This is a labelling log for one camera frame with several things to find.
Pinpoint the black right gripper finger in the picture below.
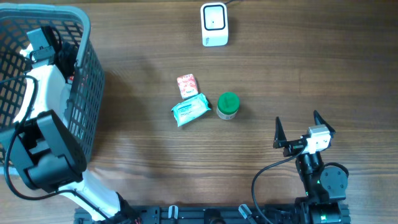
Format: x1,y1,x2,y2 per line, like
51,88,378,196
273,116,287,148
313,110,336,134

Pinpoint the teal wet wipes pack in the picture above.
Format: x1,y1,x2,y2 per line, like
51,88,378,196
171,93,210,127

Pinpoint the orange candy pack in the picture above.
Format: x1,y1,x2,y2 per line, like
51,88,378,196
177,74,198,100

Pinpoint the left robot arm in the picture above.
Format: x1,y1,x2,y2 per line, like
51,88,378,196
1,75,140,223

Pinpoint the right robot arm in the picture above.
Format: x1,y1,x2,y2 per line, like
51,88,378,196
273,111,351,224

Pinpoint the white barcode scanner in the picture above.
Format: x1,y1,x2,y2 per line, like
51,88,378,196
200,2,229,47

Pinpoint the grey plastic mesh basket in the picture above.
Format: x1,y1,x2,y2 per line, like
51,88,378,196
1,3,105,160

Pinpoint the green lidded small jar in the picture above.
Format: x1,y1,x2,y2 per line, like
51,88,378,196
216,92,240,120

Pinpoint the black right camera cable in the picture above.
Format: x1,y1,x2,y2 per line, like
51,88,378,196
251,146,307,224

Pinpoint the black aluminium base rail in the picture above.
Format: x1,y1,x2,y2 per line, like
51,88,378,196
73,203,351,224

